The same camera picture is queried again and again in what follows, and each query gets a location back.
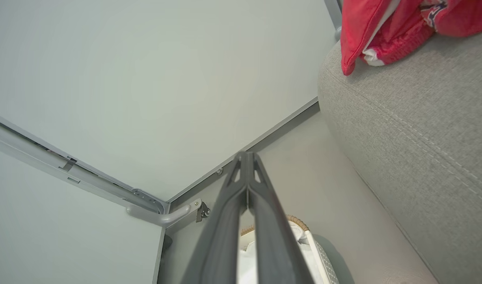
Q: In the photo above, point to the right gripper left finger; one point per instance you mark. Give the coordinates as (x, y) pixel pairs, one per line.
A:
(221, 228)

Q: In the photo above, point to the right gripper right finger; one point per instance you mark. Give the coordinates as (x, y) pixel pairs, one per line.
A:
(274, 236)

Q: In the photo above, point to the red and white garment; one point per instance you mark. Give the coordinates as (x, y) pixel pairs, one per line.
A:
(398, 31)

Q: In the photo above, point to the grey fabric sofa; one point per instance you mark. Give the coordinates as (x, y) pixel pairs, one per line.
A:
(422, 150)

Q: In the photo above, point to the black caster wheel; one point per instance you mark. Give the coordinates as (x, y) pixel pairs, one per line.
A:
(203, 212)

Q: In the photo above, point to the wicker laundry basket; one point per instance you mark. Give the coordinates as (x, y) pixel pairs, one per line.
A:
(304, 228)

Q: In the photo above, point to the white basket liner cloth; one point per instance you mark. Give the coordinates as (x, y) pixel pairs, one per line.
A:
(246, 264)

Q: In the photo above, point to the grey partition support leg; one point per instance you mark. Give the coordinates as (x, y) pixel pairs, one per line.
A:
(166, 216)

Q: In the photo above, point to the grey partition bottom rail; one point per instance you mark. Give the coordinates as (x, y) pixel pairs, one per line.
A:
(264, 138)

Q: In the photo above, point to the grey partition post with hinge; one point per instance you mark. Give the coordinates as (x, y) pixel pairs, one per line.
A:
(79, 169)

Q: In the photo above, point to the grey double partition post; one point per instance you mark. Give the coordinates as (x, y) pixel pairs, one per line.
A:
(334, 17)

